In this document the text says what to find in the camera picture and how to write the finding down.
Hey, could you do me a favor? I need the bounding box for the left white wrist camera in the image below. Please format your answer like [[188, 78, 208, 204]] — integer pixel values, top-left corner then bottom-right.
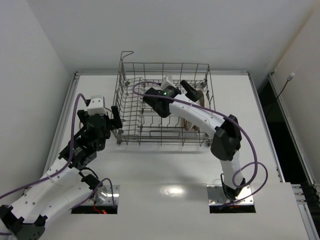
[[86, 95, 107, 116]]

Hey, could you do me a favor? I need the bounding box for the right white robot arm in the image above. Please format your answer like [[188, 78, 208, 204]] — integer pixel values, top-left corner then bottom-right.
[[143, 80, 246, 201]]

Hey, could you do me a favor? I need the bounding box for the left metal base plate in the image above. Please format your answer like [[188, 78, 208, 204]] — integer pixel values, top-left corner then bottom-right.
[[72, 185, 120, 209]]

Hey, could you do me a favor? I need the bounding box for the metal base plate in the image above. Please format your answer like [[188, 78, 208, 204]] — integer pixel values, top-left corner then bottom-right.
[[207, 184, 254, 207], [72, 185, 120, 209]]

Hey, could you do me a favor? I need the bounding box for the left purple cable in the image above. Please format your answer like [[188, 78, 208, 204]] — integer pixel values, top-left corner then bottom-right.
[[0, 92, 116, 236]]

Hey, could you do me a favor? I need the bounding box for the black wall cable white plug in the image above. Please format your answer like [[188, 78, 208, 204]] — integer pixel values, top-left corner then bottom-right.
[[265, 72, 295, 118]]

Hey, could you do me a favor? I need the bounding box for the floral plate brown rim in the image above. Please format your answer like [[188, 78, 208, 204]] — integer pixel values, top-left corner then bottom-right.
[[197, 89, 206, 107], [182, 118, 200, 132]]

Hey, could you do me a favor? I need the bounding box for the grey wire dish rack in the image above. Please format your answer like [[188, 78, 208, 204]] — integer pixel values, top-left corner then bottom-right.
[[113, 51, 216, 147]]

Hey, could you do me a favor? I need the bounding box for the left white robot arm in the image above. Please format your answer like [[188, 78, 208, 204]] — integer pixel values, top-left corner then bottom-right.
[[0, 106, 123, 240]]

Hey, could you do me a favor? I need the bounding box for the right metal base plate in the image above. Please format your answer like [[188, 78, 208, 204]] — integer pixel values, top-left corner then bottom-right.
[[207, 184, 254, 207]]

